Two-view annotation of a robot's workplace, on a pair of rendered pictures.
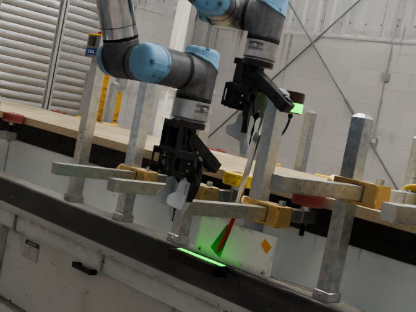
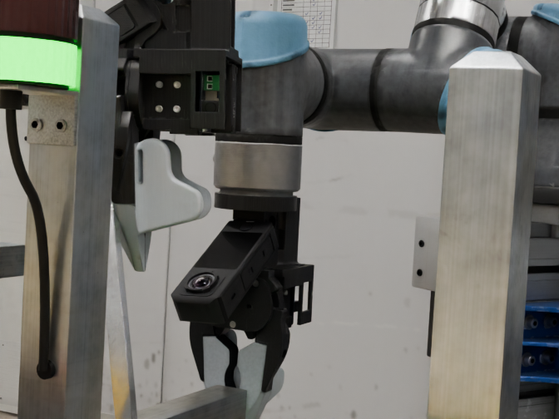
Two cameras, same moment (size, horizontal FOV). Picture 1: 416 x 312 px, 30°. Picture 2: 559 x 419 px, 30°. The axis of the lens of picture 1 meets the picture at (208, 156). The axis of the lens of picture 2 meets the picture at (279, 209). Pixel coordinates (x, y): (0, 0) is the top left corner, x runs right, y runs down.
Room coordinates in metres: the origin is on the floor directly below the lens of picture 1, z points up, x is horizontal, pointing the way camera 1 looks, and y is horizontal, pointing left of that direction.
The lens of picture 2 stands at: (2.47, -0.22, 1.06)
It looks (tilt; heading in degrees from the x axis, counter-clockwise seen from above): 3 degrees down; 161
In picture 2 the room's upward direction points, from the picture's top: 3 degrees clockwise
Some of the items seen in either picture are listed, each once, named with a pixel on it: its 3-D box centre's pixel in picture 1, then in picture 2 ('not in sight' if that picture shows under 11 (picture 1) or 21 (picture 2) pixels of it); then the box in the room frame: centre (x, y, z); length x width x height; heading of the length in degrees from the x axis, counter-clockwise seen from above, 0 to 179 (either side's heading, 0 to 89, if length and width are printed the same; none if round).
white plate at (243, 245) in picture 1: (233, 244); not in sight; (1.85, -0.10, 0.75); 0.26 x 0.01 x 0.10; 43
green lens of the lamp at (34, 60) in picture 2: (290, 107); (20, 62); (1.88, -0.17, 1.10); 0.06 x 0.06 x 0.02
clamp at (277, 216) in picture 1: (264, 211); not in sight; (1.83, -0.16, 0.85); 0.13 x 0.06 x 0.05; 43
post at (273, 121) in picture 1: (260, 187); (59, 413); (1.85, -0.14, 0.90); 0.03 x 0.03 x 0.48; 43
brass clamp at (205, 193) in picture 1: (194, 191); not in sight; (2.01, 0.02, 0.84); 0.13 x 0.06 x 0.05; 43
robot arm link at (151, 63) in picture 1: (155, 64); (330, 89); (1.56, 0.14, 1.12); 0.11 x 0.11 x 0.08; 43
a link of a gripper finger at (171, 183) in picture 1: (166, 197); (264, 386); (1.62, 0.07, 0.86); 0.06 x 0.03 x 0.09; 133
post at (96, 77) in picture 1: (86, 130); not in sight; (2.40, 0.39, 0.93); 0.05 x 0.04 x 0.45; 43
